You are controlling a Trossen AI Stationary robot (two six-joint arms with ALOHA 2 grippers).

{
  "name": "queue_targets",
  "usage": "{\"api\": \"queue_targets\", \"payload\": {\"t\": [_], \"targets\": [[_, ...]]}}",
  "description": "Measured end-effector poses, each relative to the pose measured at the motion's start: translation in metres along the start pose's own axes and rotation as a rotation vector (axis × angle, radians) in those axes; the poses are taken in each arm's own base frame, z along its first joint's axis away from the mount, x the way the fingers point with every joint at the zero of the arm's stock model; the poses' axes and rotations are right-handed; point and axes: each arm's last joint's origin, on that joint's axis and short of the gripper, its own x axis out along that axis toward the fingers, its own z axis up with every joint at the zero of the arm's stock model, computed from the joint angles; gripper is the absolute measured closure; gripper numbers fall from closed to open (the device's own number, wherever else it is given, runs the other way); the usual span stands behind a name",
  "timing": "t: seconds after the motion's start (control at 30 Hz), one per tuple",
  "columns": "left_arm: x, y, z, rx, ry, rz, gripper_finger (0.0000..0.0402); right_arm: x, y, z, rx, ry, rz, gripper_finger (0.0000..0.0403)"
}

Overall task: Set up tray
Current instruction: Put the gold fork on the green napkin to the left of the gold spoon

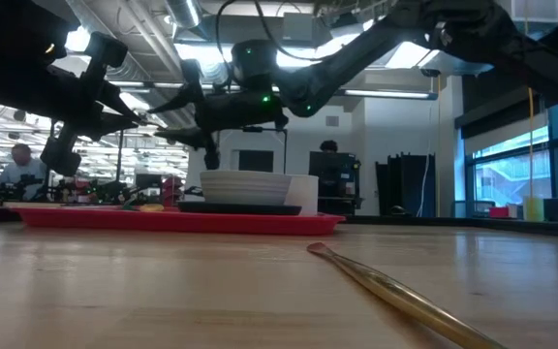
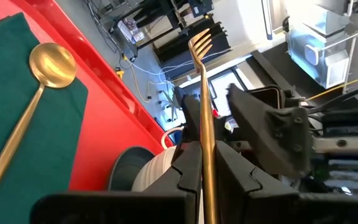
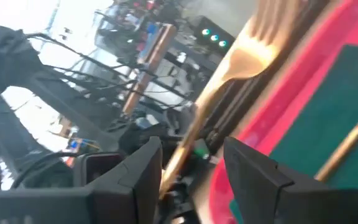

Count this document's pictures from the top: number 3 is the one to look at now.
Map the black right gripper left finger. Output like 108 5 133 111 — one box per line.
87 136 163 224

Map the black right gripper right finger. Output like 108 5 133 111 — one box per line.
223 136 295 224

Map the green cloth napkin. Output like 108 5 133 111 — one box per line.
228 44 358 224

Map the gold spoon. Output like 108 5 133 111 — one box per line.
314 52 358 184

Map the red plastic tray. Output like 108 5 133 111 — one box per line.
208 0 358 224

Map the black box with lights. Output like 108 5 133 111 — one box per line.
193 15 236 55

